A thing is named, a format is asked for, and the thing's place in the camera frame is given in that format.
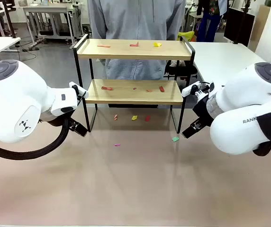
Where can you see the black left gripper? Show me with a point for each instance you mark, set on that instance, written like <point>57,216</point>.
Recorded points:
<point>55,120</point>

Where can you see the two-tier wooden shelf black frame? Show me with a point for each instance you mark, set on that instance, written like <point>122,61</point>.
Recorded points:
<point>135,53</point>

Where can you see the yellow-green bag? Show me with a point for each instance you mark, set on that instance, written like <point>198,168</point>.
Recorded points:
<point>186,36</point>

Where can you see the black office chair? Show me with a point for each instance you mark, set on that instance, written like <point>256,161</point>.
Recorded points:
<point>185,71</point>

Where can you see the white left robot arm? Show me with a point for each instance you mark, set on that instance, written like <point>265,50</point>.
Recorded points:
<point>19,94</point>

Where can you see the orange-red paper scrap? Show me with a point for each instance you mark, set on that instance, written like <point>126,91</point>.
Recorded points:
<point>149,90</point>

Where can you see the black monitor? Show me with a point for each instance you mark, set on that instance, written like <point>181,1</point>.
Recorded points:
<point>238,23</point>

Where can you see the tan cardboard panel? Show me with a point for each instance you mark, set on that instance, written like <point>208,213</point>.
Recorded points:
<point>264,14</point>

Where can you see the teal box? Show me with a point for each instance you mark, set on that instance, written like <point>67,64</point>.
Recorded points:
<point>44,2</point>

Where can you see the person in blue trousers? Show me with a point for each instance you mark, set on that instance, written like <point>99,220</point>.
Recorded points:
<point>207,23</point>

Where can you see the yellow paper scrap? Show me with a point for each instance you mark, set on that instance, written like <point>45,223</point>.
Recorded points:
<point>157,44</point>
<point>134,118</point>

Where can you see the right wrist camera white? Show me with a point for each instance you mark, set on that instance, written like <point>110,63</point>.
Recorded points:
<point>187,91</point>

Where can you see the black clamp pole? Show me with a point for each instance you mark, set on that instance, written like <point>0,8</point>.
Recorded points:
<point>8,19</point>

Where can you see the long red paper strip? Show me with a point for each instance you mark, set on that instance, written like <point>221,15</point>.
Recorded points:
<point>103,46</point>

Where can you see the person in grey hoodie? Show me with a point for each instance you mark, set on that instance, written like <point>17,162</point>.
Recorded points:
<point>135,19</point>

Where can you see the black power strip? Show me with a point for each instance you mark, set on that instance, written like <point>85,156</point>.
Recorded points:
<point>31,49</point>

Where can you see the green paper scrap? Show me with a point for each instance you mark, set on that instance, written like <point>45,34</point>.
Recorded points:
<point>175,139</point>

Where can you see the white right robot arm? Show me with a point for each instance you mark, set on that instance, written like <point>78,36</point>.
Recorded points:
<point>239,132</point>

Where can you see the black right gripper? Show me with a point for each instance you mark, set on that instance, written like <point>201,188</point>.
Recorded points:
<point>203,108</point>

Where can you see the orange paper scrap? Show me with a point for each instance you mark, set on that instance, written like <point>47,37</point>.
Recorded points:
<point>115,117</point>

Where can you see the white desk grey frame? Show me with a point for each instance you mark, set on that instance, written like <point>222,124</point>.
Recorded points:
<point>45,10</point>

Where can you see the large red paper scrap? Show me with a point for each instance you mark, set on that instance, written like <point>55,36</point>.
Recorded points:
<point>107,88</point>

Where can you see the curled red paper scrap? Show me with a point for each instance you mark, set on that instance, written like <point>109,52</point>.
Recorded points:
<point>134,45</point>

